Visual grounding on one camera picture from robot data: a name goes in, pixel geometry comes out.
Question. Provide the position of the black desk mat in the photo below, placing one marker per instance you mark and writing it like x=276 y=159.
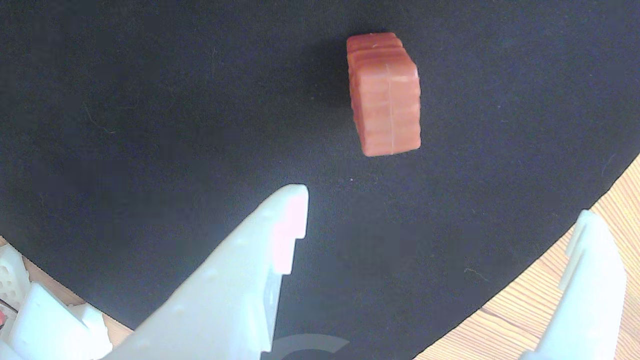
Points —
x=150 y=100

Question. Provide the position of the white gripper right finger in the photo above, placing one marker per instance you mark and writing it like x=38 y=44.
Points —
x=592 y=290

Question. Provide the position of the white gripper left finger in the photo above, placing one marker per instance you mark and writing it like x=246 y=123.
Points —
x=230 y=280

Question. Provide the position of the red-brown brick toy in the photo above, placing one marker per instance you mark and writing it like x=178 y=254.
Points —
x=387 y=95

